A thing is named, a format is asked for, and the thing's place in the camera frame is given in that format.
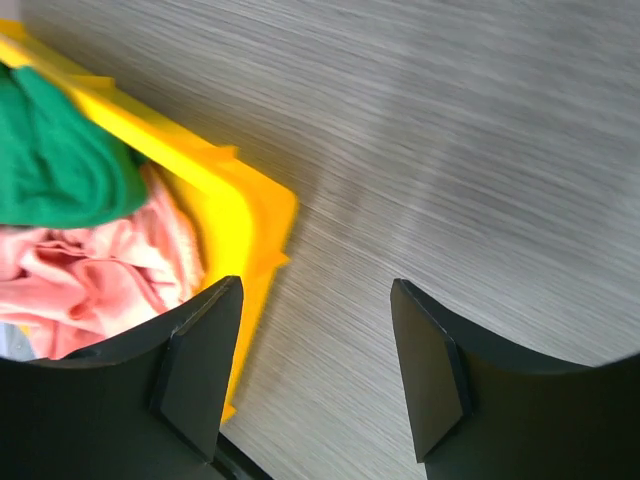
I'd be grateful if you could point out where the green t shirt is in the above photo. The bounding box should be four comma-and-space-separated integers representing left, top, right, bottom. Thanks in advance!
1, 66, 148, 229

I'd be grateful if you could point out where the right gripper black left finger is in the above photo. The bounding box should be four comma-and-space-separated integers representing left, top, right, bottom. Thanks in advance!
1, 276, 243, 479

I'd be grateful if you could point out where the pink t shirt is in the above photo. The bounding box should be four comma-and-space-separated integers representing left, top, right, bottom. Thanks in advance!
1, 166, 204, 359

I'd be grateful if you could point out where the yellow plastic bin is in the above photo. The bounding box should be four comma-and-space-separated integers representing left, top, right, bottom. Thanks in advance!
1, 19, 298, 421

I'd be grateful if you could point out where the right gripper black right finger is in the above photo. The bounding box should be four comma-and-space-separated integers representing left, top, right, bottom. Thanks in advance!
390, 279, 639, 479

